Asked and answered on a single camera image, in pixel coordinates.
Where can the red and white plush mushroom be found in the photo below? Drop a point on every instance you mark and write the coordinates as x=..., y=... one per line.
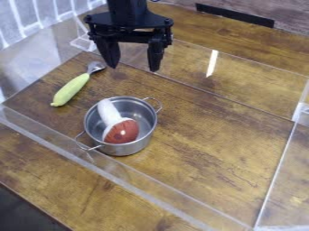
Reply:
x=123, y=129

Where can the silver metal pot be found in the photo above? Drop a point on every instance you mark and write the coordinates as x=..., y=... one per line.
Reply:
x=132, y=107

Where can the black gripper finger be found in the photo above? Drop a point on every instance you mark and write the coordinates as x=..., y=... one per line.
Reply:
x=156, y=53
x=109, y=50

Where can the black strip on table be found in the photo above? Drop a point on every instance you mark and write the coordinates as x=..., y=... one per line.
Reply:
x=248, y=18

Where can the yellow handled metal tool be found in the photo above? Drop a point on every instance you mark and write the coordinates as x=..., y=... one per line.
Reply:
x=66, y=93

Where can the clear acrylic triangle bracket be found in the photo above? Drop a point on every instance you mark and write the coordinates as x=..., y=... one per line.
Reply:
x=82, y=41

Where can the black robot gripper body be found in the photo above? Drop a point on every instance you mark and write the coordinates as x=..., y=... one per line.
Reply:
x=129, y=22

